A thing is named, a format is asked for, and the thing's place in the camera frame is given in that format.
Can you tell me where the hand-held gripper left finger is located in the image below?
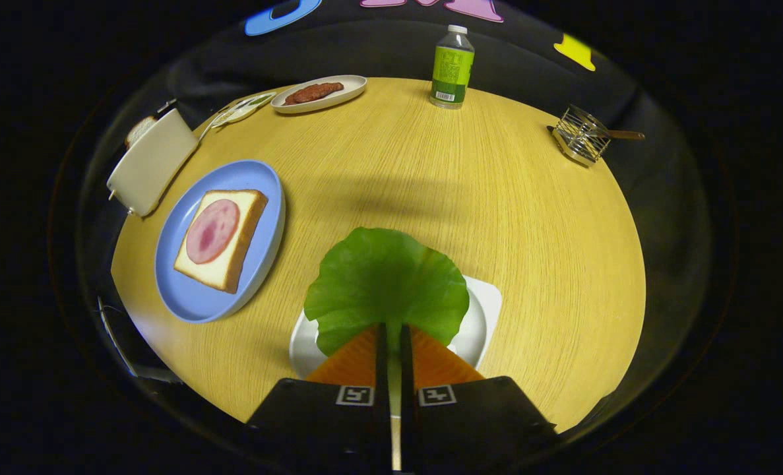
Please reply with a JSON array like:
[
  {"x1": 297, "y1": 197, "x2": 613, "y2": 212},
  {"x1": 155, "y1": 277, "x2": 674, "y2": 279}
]
[{"x1": 245, "y1": 323, "x2": 392, "y2": 473}]

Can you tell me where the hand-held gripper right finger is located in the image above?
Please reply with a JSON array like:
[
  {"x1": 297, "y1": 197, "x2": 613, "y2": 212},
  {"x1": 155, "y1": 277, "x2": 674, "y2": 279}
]
[{"x1": 401, "y1": 323, "x2": 559, "y2": 473}]

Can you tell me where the green lettuce leaf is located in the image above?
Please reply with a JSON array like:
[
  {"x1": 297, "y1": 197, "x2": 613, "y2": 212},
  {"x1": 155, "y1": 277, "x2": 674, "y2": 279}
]
[{"x1": 303, "y1": 227, "x2": 471, "y2": 418}]

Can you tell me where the toast bread slice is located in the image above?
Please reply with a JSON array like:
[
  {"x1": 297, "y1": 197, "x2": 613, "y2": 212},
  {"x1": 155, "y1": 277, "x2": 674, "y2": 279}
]
[{"x1": 125, "y1": 115, "x2": 158, "y2": 149}]

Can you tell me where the white square plate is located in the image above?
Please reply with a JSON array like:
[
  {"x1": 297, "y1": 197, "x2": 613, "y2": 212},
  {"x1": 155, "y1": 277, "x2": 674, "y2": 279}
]
[{"x1": 289, "y1": 275, "x2": 503, "y2": 380}]

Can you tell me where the white bread slice under ham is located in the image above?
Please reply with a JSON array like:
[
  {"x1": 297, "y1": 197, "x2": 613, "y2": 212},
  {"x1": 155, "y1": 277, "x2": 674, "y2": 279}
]
[{"x1": 173, "y1": 189, "x2": 269, "y2": 294}]

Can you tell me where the blue round plate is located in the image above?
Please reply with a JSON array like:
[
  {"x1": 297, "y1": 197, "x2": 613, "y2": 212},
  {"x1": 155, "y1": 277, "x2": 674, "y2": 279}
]
[{"x1": 154, "y1": 159, "x2": 286, "y2": 324}]

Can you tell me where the pink ham slice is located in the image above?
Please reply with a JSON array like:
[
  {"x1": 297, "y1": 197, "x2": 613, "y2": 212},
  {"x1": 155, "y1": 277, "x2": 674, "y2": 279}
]
[{"x1": 186, "y1": 199, "x2": 241, "y2": 265}]

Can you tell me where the white toaster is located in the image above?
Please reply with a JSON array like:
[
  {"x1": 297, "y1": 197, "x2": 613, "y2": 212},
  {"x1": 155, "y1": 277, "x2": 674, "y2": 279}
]
[{"x1": 106, "y1": 99, "x2": 200, "y2": 218}]

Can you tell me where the white divided tray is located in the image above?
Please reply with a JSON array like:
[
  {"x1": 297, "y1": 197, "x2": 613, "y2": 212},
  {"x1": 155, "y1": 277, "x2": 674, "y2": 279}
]
[{"x1": 212, "y1": 92, "x2": 277, "y2": 127}]

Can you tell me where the brown meat patty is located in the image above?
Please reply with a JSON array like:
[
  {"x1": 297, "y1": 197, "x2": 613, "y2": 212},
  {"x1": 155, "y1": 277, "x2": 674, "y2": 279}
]
[{"x1": 284, "y1": 82, "x2": 344, "y2": 106}]

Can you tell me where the white oval plate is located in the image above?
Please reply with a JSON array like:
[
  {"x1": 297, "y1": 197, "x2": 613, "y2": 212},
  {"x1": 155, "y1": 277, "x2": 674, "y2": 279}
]
[{"x1": 271, "y1": 75, "x2": 368, "y2": 115}]

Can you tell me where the green label plastic bottle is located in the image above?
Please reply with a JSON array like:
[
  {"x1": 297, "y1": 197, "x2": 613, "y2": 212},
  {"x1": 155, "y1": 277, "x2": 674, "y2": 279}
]
[{"x1": 429, "y1": 24, "x2": 476, "y2": 110}]

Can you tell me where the black backdrop cloth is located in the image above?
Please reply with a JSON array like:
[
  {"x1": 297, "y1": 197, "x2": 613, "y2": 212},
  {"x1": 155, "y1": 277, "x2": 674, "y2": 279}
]
[{"x1": 160, "y1": 0, "x2": 642, "y2": 133}]

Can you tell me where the metal wire basket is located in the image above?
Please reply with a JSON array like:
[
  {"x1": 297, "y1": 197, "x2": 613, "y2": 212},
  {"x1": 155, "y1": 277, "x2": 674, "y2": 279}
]
[{"x1": 553, "y1": 104, "x2": 611, "y2": 167}]

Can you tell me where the white toaster cable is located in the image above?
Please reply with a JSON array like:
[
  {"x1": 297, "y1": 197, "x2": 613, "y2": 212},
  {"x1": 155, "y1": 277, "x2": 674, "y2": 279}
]
[{"x1": 197, "y1": 99, "x2": 247, "y2": 143}]

